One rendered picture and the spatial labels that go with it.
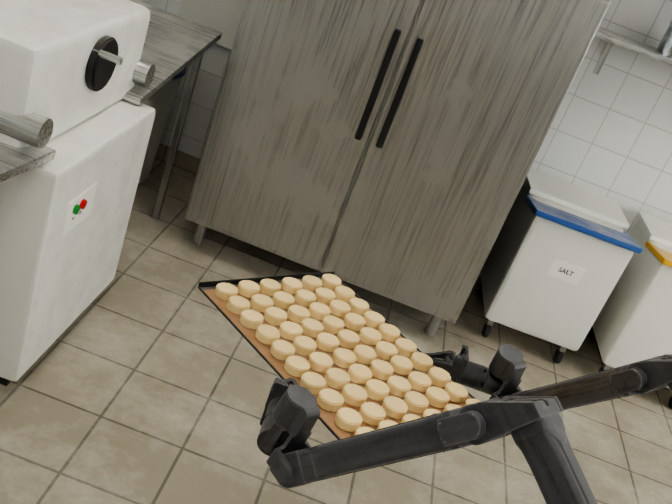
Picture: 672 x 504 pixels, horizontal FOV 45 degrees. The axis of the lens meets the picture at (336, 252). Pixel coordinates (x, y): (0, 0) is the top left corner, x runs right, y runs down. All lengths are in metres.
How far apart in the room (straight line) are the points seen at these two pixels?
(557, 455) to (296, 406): 0.46
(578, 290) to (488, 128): 1.03
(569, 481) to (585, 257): 2.98
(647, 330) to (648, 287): 0.23
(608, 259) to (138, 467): 2.41
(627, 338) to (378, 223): 1.40
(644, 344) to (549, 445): 3.20
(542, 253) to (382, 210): 0.84
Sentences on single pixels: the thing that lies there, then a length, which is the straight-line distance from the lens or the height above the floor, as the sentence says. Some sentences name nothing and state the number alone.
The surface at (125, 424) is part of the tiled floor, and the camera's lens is 2.93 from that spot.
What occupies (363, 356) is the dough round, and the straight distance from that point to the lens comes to 1.74.
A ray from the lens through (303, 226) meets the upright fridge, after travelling 3.79.
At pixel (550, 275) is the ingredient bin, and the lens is 4.09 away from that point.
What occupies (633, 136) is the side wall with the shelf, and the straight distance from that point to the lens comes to 4.59.
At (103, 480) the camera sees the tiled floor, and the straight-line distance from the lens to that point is 2.73.
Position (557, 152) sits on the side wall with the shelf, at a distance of 4.56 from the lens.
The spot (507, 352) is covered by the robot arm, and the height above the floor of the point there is 1.10.
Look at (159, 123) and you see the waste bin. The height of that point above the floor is 0.37.
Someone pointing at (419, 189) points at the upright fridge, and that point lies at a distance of 3.65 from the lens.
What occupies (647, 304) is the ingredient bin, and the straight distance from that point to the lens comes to 4.22.
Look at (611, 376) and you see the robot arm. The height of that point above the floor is 1.26.
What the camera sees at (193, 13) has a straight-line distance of 4.57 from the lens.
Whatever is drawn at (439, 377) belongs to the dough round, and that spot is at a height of 1.03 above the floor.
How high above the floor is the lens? 1.93
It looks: 25 degrees down
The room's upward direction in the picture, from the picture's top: 21 degrees clockwise
